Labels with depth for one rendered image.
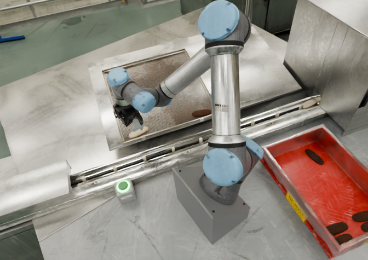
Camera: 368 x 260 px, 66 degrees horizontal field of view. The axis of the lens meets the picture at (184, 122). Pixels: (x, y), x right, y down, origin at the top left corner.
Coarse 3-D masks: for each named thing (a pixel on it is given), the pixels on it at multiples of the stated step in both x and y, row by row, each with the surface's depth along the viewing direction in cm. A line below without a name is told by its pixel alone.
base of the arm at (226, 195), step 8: (200, 184) 101; (208, 184) 98; (216, 184) 97; (232, 184) 97; (240, 184) 100; (208, 192) 98; (216, 192) 98; (224, 192) 97; (232, 192) 98; (216, 200) 97; (224, 200) 97; (232, 200) 99
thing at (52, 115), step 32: (160, 32) 213; (192, 32) 210; (64, 64) 193; (0, 96) 174; (32, 96) 172; (64, 96) 170; (32, 128) 153; (64, 128) 152; (96, 128) 150; (192, 128) 146; (32, 160) 138; (96, 160) 136; (64, 224) 115
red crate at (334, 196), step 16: (288, 160) 128; (304, 160) 127; (272, 176) 122; (288, 176) 122; (304, 176) 122; (320, 176) 121; (336, 176) 121; (304, 192) 117; (320, 192) 116; (336, 192) 116; (352, 192) 115; (320, 208) 112; (336, 208) 111; (352, 208) 111; (352, 224) 107; (320, 240) 102
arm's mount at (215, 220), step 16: (176, 176) 102; (192, 176) 104; (176, 192) 114; (192, 192) 95; (192, 208) 104; (208, 208) 91; (224, 208) 96; (240, 208) 102; (208, 224) 96; (224, 224) 99
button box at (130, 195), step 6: (120, 180) 118; (126, 180) 118; (114, 186) 117; (132, 186) 116; (120, 192) 114; (126, 192) 114; (132, 192) 115; (120, 198) 115; (126, 198) 117; (132, 198) 118
